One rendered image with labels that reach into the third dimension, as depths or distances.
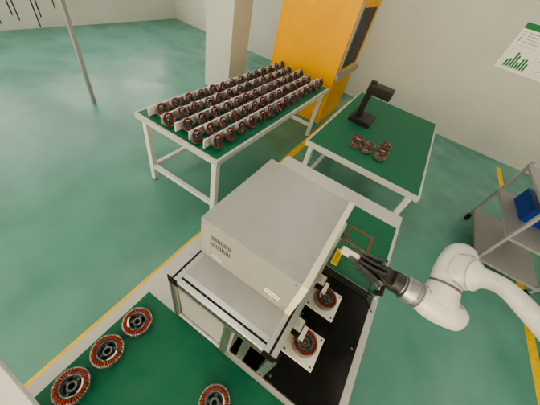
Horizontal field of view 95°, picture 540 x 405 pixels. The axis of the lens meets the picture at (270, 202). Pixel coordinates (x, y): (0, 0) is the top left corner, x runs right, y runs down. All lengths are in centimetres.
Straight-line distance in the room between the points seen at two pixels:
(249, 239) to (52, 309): 175
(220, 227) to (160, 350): 63
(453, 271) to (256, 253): 66
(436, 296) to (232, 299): 67
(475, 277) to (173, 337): 113
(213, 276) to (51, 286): 163
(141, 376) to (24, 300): 136
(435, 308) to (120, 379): 113
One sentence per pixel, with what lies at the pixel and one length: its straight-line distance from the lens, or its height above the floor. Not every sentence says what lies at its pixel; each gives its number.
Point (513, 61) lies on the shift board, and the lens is 590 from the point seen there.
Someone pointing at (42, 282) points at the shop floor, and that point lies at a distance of 243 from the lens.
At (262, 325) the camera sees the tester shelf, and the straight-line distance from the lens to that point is 88.
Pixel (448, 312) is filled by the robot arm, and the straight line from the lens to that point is 104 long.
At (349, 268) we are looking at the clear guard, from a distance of 115.
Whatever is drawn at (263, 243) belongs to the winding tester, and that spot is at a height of 132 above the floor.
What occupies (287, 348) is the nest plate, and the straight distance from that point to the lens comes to 124.
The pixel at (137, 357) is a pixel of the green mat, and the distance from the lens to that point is 125.
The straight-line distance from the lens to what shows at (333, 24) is 418.
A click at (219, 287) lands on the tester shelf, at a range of 91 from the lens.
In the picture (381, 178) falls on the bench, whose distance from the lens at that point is 236.
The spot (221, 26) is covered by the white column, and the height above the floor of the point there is 95.
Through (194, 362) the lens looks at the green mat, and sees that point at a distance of 122.
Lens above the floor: 195
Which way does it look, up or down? 46 degrees down
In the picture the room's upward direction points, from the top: 17 degrees clockwise
